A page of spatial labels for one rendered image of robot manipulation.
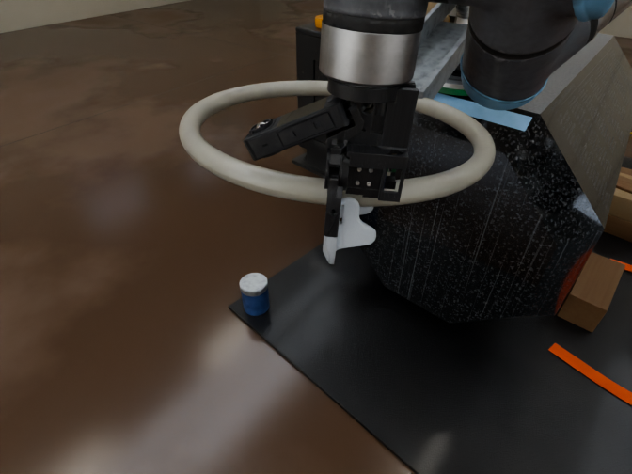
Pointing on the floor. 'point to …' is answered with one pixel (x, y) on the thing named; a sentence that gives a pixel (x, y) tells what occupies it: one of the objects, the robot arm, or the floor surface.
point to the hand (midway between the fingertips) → (327, 242)
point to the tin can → (255, 293)
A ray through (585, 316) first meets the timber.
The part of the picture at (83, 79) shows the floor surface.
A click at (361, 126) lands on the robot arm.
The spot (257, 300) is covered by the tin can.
